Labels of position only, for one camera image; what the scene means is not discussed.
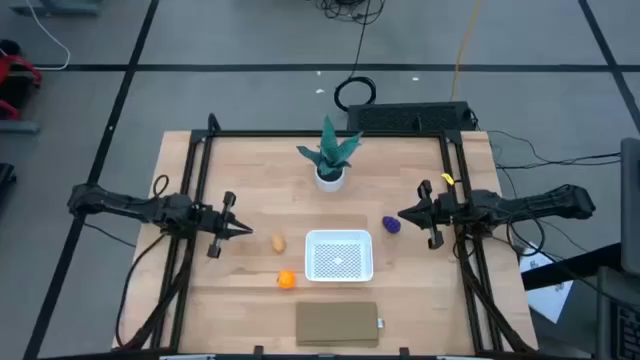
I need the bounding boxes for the tangled black cables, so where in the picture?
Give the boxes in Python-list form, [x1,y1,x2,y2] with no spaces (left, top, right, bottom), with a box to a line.
[314,0,386,24]

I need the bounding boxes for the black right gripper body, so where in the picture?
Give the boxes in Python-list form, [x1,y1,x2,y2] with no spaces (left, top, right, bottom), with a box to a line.
[417,179,459,250]

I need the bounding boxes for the green snake plant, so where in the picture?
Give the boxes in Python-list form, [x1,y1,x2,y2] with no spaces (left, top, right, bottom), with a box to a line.
[295,115,364,177]

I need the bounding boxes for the grey upright panel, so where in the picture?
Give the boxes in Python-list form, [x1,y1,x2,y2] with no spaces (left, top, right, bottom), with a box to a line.
[619,137,640,276]

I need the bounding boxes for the black bar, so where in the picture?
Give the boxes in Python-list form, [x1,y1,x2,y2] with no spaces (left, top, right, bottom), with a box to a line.
[522,243,622,292]

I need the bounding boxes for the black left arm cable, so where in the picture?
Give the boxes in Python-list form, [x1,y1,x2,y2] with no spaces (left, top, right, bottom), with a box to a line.
[114,232,169,349]

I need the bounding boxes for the coiled black floor cable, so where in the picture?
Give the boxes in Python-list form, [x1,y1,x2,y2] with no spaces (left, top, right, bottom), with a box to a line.
[333,0,377,113]

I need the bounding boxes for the black perforated metal box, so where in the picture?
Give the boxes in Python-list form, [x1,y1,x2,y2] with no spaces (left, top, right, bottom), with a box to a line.
[346,101,477,134]

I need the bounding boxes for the red and black cart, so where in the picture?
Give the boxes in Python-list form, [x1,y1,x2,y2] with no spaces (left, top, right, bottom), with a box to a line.
[0,39,44,134]

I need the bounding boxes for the grey furniture base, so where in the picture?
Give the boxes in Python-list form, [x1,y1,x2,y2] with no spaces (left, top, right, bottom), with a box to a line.
[9,0,101,16]

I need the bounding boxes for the thin black floor cable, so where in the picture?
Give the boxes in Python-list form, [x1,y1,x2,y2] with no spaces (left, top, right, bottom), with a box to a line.
[487,129,621,171]

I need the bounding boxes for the white perforated plastic basket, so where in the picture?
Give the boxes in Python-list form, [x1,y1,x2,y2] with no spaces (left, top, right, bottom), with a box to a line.
[304,229,375,283]

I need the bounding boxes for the yellow floor cable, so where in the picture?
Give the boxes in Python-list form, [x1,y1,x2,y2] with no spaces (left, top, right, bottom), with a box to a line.
[449,0,484,103]

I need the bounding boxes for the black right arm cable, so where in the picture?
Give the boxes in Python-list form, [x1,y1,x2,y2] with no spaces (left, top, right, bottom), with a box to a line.
[452,209,547,261]

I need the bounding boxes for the grey cabinet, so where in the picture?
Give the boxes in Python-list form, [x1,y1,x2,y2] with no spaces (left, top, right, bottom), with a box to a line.
[596,266,640,360]

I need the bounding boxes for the black aluminium table frame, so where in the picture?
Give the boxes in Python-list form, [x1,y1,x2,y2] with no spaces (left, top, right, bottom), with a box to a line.
[113,112,539,358]

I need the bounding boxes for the white floor cable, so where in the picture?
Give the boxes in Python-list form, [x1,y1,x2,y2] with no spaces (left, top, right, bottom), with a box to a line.
[24,0,72,71]

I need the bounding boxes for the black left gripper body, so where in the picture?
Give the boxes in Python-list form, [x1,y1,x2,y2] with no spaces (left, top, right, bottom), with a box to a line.
[192,191,238,260]

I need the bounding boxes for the white printed paper sheet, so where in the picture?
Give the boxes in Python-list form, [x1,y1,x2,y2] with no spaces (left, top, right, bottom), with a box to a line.
[519,242,574,324]

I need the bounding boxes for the white round plant pot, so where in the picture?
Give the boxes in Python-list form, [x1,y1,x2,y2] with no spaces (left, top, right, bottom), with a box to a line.
[314,164,347,194]

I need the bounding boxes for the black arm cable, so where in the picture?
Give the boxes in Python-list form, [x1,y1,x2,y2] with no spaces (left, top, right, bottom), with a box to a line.
[452,209,547,261]
[114,232,169,349]

